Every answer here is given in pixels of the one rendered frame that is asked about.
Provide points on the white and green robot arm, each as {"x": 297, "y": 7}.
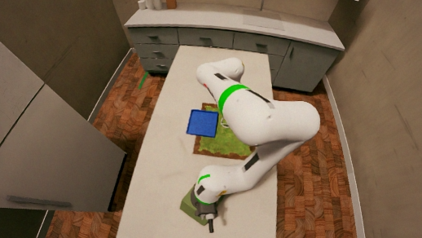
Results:
{"x": 255, "y": 121}

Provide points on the blue tray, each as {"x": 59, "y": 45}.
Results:
{"x": 202, "y": 123}

